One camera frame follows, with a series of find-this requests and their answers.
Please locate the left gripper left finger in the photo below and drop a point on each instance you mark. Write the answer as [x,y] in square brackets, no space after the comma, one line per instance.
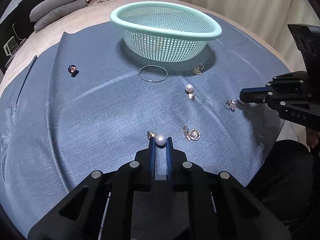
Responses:
[100,207]

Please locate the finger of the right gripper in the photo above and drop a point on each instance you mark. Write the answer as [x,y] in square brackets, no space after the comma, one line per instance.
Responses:
[257,95]

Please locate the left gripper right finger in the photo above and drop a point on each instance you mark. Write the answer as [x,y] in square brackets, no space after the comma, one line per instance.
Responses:
[219,207]

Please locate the white pearl earring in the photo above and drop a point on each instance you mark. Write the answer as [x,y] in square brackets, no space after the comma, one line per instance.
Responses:
[160,139]

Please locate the right hand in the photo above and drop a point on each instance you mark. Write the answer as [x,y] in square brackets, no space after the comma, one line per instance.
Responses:
[312,138]

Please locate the pearl drop earring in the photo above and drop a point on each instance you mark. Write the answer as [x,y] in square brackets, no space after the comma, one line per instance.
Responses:
[189,89]

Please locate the crystal round pendant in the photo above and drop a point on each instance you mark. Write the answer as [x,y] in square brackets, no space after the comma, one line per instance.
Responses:
[194,134]

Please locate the crystal silver earring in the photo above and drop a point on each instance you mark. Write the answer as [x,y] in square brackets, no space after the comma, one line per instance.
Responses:
[186,132]

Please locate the cream curtain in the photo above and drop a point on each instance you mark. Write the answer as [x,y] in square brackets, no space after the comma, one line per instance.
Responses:
[269,20]

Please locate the small silver hoop earring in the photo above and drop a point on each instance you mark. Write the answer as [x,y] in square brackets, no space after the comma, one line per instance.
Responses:
[153,73]

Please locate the blue cloth mat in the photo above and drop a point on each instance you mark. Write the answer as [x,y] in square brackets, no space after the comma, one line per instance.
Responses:
[80,106]

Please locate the mint green plastic basket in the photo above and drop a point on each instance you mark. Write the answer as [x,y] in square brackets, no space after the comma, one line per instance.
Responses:
[163,31]

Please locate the white bedside appliance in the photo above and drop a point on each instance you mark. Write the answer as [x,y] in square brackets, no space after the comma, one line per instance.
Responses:
[12,46]

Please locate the black headboard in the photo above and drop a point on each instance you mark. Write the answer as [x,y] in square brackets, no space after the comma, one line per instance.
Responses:
[17,24]

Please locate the lower grey pillow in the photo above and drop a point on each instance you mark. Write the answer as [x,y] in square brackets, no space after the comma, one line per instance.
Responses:
[58,13]

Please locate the grey pillow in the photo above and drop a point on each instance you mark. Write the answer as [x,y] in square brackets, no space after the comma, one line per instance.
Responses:
[44,7]
[58,13]

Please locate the upper grey pillow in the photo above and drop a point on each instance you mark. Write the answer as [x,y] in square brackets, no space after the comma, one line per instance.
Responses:
[44,7]

